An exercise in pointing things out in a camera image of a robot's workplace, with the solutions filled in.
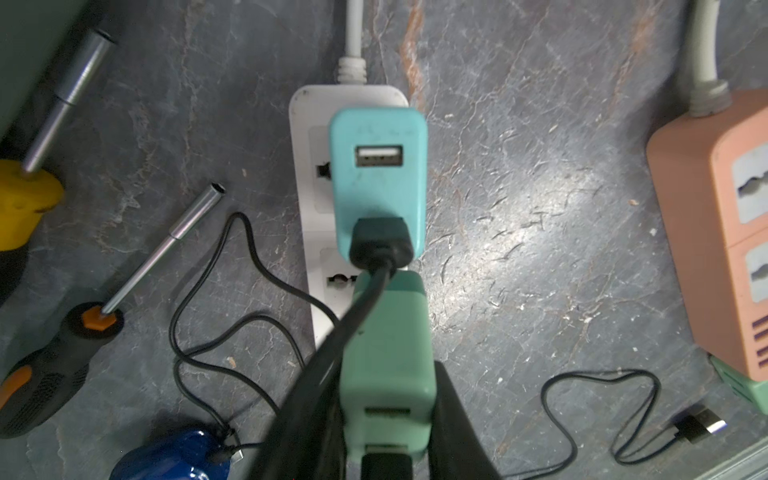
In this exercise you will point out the orange power strip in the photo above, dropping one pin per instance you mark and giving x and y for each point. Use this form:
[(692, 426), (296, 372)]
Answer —
[(710, 179)]

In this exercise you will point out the blue shaver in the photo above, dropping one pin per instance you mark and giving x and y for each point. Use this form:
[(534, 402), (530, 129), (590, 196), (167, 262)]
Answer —
[(183, 455)]

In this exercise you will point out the white power strip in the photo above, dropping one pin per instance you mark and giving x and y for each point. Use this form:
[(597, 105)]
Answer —
[(330, 278)]

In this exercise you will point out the green translucent storage box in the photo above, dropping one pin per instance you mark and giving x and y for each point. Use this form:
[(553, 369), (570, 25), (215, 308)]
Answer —
[(31, 33)]

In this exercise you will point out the green adapter front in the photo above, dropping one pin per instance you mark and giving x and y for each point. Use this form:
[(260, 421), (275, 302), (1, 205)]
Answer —
[(754, 392)]

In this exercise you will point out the teal USB charger adapter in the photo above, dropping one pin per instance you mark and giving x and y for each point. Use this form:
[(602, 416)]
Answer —
[(379, 159)]

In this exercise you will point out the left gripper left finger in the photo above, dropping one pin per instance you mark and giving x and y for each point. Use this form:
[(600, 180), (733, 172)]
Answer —
[(305, 441)]

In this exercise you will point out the green adapter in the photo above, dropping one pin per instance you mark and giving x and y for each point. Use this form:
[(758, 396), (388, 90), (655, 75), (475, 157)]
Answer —
[(388, 382), (754, 392)]

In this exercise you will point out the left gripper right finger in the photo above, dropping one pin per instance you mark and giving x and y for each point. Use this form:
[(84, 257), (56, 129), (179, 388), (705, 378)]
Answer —
[(454, 451)]

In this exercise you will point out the yellow black screwdriver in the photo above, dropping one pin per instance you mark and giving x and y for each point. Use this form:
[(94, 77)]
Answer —
[(27, 190)]

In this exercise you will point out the orange black screwdriver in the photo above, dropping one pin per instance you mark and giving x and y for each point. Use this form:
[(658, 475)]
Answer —
[(42, 382)]

